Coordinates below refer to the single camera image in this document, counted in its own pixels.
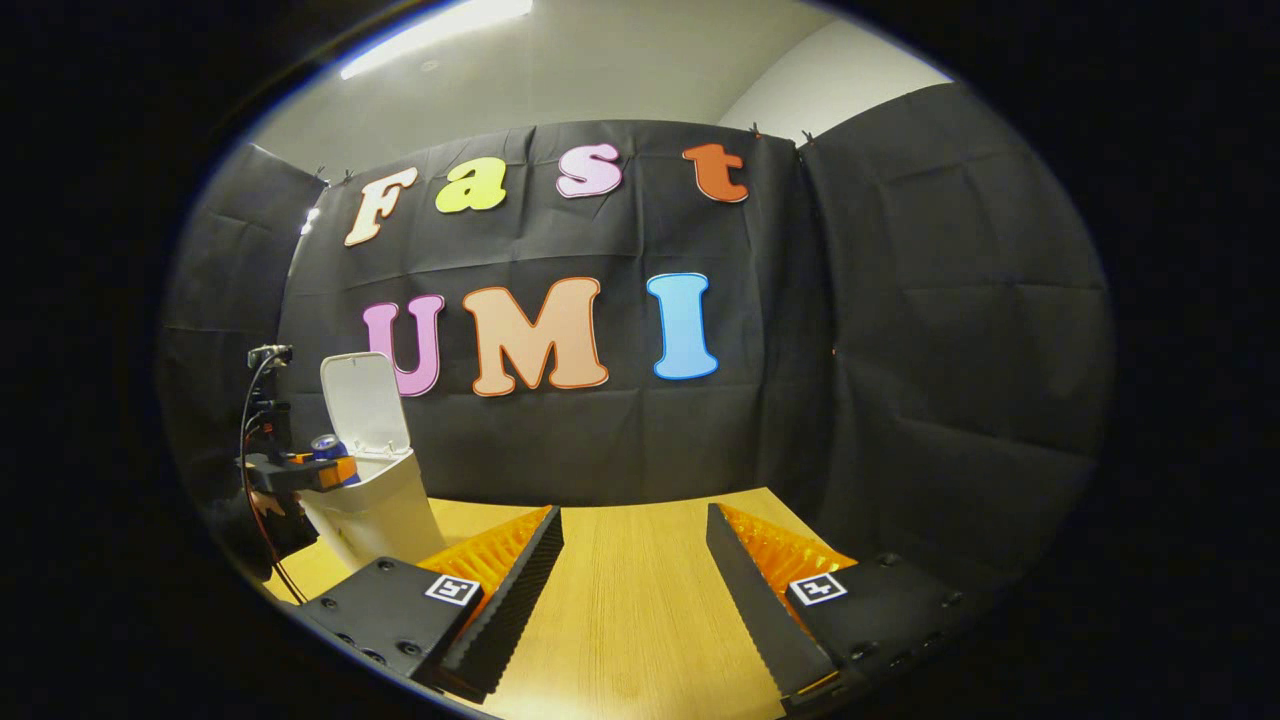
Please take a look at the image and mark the wooden desktop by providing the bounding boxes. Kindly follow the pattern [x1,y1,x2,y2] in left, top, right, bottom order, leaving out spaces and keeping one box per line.
[262,486,856,720]

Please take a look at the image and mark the black webcam on stand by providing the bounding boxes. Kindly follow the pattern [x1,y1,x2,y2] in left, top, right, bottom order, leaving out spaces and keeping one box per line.
[246,343,296,453]

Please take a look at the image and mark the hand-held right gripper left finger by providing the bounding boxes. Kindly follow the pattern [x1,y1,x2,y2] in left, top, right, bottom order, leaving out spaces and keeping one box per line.
[298,505,566,705]

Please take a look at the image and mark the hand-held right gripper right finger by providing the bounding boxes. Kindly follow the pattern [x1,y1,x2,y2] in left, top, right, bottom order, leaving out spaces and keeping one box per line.
[705,502,968,717]

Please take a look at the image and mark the white desktop garbage bin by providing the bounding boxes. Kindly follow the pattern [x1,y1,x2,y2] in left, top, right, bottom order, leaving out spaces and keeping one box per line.
[297,351,449,573]

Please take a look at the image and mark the black backdrop cloth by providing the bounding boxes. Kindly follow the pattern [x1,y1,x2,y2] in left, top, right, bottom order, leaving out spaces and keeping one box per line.
[158,82,1118,601]

